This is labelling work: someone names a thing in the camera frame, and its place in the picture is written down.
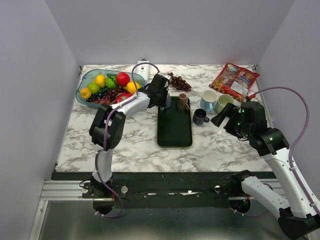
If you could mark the black rectangular tray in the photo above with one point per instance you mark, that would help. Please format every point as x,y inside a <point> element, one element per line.
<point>174,127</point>

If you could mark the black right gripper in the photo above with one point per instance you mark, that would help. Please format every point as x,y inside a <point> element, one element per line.
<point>232,111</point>

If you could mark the red apple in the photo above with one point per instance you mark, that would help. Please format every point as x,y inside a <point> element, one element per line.
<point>122,79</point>

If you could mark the light green ceramic mug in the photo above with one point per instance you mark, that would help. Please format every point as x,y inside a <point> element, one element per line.
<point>222,101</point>

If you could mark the green lime with zigzag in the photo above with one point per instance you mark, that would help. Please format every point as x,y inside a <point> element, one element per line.
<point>110,82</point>

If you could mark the teal plastic fruit basket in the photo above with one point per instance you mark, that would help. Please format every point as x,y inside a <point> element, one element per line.
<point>90,76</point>

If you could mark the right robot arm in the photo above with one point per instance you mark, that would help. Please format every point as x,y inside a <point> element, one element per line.
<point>296,212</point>

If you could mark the grey-blue small cup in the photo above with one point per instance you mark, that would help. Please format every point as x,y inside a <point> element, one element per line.
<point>168,102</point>

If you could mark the loose red grape bunch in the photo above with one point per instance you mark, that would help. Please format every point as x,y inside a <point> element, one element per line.
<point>179,84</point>

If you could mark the brown small cup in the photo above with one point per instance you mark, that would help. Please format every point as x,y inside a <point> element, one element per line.
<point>182,102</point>

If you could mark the red snack packet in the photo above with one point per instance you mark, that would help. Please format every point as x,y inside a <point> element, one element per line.
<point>234,81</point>

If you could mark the dark blue gold-rimmed cup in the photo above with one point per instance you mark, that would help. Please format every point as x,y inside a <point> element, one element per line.
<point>200,117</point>

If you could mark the yellow lemon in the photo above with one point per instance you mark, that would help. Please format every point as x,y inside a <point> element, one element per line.
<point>100,80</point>

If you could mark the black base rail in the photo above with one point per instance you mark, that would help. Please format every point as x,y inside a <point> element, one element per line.
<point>166,190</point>

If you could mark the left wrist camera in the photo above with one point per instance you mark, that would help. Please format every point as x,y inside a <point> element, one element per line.
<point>168,80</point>

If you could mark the orange fruit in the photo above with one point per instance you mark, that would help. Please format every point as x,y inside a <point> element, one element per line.
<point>85,93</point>
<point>131,87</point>

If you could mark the dark grape bunch in basket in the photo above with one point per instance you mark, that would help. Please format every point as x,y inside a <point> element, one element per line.
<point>107,96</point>

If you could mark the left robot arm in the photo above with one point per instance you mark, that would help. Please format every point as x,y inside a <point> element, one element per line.
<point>108,124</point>

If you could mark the light blue hexagonal mug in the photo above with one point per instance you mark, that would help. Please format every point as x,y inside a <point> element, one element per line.
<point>208,100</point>

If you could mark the red dragon fruit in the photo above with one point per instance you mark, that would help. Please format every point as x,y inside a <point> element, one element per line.
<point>121,97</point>

